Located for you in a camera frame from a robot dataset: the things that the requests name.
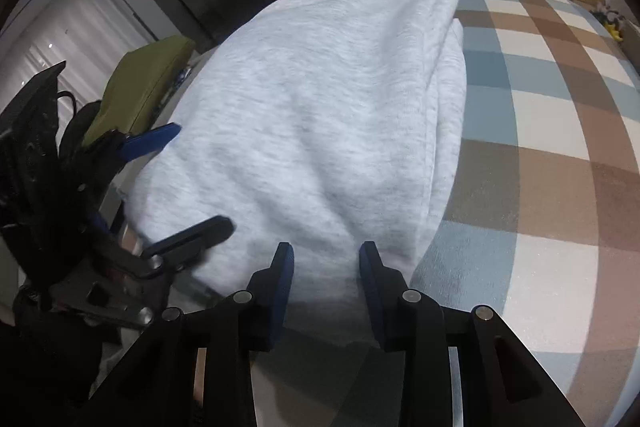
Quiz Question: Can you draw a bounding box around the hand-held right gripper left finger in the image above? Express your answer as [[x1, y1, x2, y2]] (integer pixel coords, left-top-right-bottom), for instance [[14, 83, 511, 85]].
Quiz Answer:
[[75, 241, 296, 427]]

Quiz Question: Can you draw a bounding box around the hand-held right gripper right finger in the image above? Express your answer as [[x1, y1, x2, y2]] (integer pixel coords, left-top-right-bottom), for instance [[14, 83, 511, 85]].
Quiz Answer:
[[359, 241, 586, 427]]

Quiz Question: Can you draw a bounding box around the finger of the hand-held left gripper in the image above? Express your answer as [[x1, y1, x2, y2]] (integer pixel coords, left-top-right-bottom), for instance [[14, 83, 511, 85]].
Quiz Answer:
[[75, 123, 182, 172], [107, 215, 236, 280]]

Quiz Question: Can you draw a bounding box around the light grey sweatshirt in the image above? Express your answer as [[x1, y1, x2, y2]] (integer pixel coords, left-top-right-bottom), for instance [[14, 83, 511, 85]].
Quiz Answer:
[[117, 0, 468, 348]]

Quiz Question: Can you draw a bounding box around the olive green folded garment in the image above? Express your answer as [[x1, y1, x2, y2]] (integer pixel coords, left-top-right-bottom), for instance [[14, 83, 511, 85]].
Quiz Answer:
[[82, 34, 197, 148]]

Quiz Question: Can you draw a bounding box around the white curtain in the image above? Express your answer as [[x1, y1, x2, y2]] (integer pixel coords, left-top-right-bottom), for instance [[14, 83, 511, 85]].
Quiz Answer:
[[0, 0, 156, 118]]

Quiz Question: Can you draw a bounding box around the person's dark clothing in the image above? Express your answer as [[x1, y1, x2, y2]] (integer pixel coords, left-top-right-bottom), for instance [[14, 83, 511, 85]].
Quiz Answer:
[[0, 322, 126, 427]]

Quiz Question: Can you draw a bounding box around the plaid bed sheet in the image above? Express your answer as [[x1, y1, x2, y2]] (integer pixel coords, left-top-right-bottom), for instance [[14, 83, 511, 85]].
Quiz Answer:
[[192, 0, 640, 427]]

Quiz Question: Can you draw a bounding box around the yellow toy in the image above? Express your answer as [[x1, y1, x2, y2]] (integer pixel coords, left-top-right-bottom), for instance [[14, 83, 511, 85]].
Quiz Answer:
[[597, 4, 626, 42]]

